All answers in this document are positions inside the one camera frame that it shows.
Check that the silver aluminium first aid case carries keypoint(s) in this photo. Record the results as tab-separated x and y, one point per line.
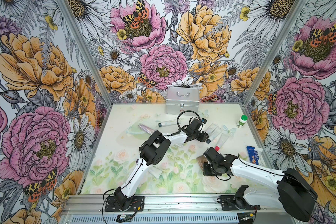
180	99

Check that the left aluminium corner post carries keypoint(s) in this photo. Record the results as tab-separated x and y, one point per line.
79	38

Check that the aluminium corner post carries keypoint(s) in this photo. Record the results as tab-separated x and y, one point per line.
79	38
281	36

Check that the white slotted cable duct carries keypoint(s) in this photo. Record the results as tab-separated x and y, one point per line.
203	218

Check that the right aluminium corner post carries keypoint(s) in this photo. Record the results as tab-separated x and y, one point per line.
281	36

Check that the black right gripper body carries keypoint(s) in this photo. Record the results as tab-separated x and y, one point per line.
211	170

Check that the purple metallic tube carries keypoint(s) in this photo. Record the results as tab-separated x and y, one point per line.
146	129

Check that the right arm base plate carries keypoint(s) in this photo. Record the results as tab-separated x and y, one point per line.
232	203

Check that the white bottle green cap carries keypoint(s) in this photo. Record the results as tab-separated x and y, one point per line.
242	121

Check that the aluminium front rail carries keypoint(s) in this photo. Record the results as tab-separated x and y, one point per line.
153	204

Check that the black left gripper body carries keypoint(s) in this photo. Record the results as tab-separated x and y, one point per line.
199	136

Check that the white tube purple cap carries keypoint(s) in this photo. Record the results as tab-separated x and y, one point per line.
155	172
211	129

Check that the brown striped towel cloth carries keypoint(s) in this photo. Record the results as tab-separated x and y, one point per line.
201	160

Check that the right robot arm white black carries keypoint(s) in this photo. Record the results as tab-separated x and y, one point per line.
283	189

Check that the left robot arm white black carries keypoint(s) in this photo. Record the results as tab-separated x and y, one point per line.
152	151

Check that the white tube teal cap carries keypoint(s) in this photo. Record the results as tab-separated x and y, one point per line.
172	122

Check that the blue white packet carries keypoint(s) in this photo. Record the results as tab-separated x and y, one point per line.
254	154

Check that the white tube dark blue cap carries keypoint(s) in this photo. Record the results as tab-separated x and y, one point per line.
214	135

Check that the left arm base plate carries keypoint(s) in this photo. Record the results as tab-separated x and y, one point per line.
135	203

